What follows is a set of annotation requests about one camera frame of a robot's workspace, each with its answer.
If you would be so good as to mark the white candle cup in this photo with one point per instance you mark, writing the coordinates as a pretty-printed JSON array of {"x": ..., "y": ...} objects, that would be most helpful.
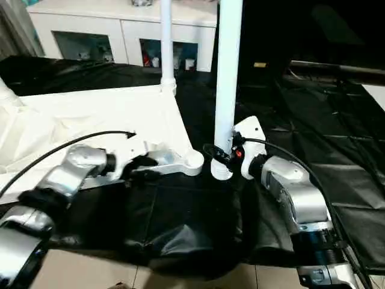
[{"x": 189, "y": 64}]

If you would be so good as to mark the white plastic table leg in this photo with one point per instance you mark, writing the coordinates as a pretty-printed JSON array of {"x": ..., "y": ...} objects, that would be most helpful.
[
  {"x": 228, "y": 60},
  {"x": 9, "y": 93},
  {"x": 168, "y": 45}
]

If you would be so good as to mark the small white figurine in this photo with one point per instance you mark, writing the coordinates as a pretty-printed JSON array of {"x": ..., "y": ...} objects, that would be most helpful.
[{"x": 83, "y": 56}]

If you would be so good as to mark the grey patterned object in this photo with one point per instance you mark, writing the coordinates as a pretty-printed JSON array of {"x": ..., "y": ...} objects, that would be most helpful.
[{"x": 141, "y": 2}]

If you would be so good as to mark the black metal rail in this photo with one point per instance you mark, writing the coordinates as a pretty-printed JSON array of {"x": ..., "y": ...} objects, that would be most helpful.
[{"x": 331, "y": 68}]

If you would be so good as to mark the small yellow label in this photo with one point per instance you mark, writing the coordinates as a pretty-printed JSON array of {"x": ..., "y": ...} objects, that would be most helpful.
[{"x": 260, "y": 65}]

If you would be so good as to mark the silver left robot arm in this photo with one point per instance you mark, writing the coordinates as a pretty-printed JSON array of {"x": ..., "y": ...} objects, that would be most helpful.
[{"x": 75, "y": 162}]

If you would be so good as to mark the grey curtain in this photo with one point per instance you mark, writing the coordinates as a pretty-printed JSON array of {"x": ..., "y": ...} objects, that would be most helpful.
[{"x": 15, "y": 30}]

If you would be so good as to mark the black mat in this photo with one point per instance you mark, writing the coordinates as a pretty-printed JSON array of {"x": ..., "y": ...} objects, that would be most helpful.
[{"x": 300, "y": 120}]

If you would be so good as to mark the red bottle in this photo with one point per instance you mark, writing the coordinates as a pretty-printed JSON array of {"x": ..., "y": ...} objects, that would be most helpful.
[{"x": 146, "y": 57}]

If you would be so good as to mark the white sideboard cabinet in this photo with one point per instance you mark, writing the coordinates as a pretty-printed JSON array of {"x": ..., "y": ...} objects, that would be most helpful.
[{"x": 120, "y": 18}]

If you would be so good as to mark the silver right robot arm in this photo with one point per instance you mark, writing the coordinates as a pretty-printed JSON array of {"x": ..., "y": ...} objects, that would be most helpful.
[{"x": 300, "y": 195}]

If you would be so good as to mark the small white cup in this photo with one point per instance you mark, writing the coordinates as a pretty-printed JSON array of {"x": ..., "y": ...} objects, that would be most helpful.
[{"x": 155, "y": 62}]

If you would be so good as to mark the white plastic table top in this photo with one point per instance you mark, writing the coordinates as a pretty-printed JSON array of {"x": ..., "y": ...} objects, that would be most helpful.
[{"x": 90, "y": 111}]

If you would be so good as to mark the white flat board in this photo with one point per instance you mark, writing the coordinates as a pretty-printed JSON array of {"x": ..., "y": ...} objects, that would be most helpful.
[{"x": 376, "y": 94}]

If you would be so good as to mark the dark tall cabinet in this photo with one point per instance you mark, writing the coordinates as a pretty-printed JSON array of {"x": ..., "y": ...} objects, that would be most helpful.
[{"x": 261, "y": 30}]

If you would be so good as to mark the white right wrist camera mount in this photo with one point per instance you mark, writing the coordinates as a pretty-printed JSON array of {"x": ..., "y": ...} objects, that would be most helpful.
[{"x": 251, "y": 129}]

